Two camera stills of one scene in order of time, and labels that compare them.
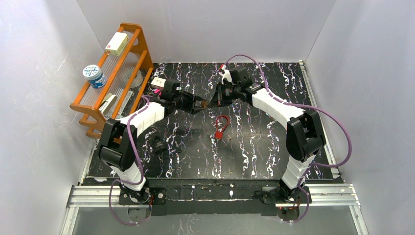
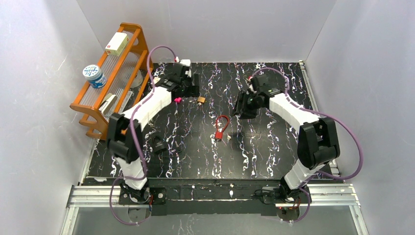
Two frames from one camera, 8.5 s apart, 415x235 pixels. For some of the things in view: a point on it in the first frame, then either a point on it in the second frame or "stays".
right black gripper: (219, 96) to (242, 105)
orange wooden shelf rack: (127, 74) stays
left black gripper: (193, 102) to (189, 85)
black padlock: (158, 145) stays
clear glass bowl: (138, 80) stays
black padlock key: (178, 148) stays
